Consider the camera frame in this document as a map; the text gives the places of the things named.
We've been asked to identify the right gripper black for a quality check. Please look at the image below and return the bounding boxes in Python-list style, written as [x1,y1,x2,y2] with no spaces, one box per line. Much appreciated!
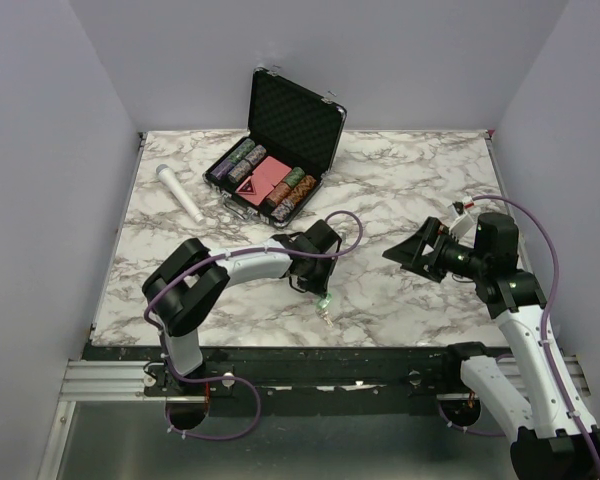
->
[384,215,489,283]

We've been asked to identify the green key tag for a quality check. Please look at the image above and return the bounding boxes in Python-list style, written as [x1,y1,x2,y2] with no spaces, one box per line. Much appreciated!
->
[316,293,332,310]

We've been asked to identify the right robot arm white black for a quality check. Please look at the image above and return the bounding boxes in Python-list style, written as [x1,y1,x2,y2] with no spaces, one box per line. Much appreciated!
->
[383,212,600,479]

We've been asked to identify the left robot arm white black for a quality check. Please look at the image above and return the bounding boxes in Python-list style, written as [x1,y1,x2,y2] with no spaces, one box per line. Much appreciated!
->
[142,220,342,395]

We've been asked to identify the orange poker chip row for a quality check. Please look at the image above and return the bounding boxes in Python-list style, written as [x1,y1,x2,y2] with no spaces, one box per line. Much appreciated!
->
[265,167,317,222]

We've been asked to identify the red playing card deck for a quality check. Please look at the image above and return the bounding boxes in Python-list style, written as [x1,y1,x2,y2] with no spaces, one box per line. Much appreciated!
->
[235,156,292,206]

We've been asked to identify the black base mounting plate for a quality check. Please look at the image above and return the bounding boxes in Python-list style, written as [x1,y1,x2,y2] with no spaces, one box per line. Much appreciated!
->
[82,342,506,417]

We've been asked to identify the purple poker chip row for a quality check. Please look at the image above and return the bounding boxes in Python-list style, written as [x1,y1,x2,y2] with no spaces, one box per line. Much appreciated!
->
[210,158,239,181]

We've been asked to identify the black poker chip case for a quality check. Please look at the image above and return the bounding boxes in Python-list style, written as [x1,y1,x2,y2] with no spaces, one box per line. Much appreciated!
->
[203,68,347,228]

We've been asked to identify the green poker chip row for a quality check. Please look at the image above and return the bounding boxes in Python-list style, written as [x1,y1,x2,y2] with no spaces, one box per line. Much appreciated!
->
[228,138,267,166]

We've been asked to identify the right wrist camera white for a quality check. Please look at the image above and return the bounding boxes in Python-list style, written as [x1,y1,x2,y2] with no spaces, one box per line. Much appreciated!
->
[448,197,475,240]

